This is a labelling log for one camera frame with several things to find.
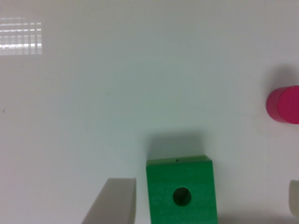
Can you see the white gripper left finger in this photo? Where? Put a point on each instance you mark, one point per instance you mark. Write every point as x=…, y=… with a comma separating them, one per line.
x=115, y=204

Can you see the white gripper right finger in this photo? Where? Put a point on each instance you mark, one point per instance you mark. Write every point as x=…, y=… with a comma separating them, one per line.
x=294, y=197

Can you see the green square block with hole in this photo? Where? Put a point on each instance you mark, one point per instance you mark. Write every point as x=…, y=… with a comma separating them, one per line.
x=182, y=191

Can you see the pink short cylinder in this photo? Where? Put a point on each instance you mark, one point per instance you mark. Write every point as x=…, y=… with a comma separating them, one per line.
x=282, y=105

